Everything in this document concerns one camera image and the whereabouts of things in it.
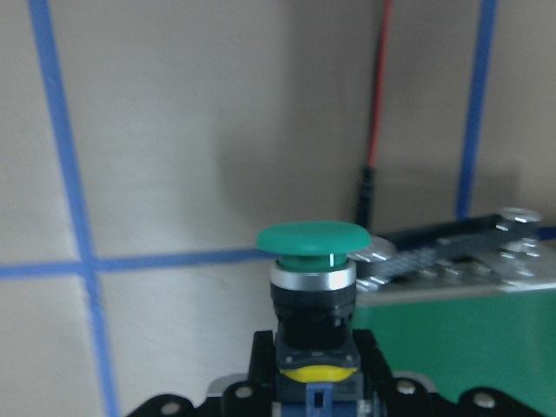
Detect green push button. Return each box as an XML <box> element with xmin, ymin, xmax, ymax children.
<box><xmin>256</xmin><ymin>222</ymin><xmax>371</xmax><ymax>416</ymax></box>

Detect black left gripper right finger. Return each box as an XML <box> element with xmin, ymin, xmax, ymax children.
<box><xmin>354</xmin><ymin>329</ymin><xmax>393</xmax><ymax>391</ymax></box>

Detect red black power cable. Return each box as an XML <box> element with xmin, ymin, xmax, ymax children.
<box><xmin>354</xmin><ymin>0</ymin><xmax>394</xmax><ymax>231</ymax></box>

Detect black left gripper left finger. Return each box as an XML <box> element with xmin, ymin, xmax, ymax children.
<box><xmin>248</xmin><ymin>330</ymin><xmax>276</xmax><ymax>391</ymax></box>

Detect green conveyor belt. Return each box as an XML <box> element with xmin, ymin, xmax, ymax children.
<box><xmin>352</xmin><ymin>207</ymin><xmax>555</xmax><ymax>416</ymax></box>

